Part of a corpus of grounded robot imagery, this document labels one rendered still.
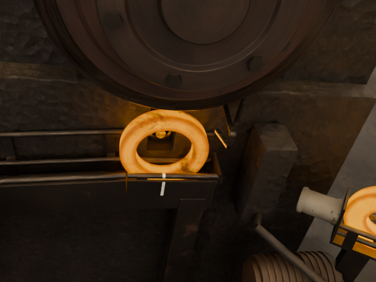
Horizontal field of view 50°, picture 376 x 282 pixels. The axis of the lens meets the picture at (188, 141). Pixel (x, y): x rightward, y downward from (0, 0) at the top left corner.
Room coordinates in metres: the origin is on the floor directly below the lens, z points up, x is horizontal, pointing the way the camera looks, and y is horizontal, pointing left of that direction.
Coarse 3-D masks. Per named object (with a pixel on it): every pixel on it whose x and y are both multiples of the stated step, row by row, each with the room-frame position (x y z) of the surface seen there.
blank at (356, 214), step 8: (360, 192) 0.63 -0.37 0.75; (368, 192) 0.62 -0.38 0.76; (352, 200) 0.62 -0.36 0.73; (360, 200) 0.62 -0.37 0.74; (368, 200) 0.61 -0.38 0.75; (352, 208) 0.62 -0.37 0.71; (360, 208) 0.61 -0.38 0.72; (368, 208) 0.61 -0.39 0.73; (344, 216) 0.62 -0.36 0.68; (352, 216) 0.61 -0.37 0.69; (360, 216) 0.61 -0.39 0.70; (368, 216) 0.61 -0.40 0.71; (352, 224) 0.61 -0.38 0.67; (360, 224) 0.61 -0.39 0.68; (368, 224) 0.61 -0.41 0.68; (368, 232) 0.60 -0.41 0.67
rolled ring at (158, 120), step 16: (160, 112) 0.64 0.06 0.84; (176, 112) 0.65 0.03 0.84; (128, 128) 0.63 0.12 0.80; (144, 128) 0.62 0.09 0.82; (160, 128) 0.63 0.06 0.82; (176, 128) 0.63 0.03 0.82; (192, 128) 0.64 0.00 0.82; (128, 144) 0.61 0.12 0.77; (192, 144) 0.64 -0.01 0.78; (208, 144) 0.65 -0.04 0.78; (128, 160) 0.61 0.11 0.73; (192, 160) 0.64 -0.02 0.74
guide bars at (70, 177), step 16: (48, 176) 0.55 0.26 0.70; (64, 176) 0.56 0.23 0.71; (80, 176) 0.56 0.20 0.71; (96, 176) 0.57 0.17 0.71; (112, 176) 0.58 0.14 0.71; (128, 176) 0.59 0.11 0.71; (144, 176) 0.59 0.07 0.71; (160, 176) 0.60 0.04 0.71; (176, 176) 0.61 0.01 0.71; (192, 176) 0.62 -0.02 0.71; (208, 176) 0.63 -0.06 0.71
